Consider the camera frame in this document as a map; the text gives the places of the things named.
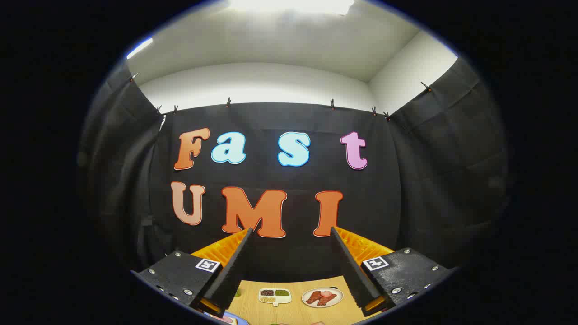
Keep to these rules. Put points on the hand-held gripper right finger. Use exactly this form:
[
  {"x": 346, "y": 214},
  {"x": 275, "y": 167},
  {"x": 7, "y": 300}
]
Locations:
[{"x": 350, "y": 266}]

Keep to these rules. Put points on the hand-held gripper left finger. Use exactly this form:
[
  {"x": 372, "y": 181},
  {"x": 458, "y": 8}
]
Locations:
[{"x": 232, "y": 266}]

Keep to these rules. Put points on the red meat piece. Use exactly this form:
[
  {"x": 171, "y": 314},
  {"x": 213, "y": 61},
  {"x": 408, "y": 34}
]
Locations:
[
  {"x": 327, "y": 299},
  {"x": 314, "y": 298}
]

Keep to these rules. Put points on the white divided dish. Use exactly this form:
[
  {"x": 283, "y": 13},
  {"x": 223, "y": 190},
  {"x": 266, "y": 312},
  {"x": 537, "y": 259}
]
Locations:
[{"x": 274, "y": 297}]

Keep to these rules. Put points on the blue round plate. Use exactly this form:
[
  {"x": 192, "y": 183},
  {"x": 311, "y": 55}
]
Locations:
[{"x": 241, "y": 319}]

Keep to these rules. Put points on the white round plate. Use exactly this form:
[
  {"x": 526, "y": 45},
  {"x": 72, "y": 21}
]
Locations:
[{"x": 307, "y": 301}]

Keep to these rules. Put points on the pile of green beans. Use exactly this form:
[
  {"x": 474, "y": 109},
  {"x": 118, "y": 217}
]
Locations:
[{"x": 282, "y": 293}]

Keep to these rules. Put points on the row of black cloth clips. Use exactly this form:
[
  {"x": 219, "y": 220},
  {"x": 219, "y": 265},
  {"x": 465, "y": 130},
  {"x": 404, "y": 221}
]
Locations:
[{"x": 228, "y": 103}]

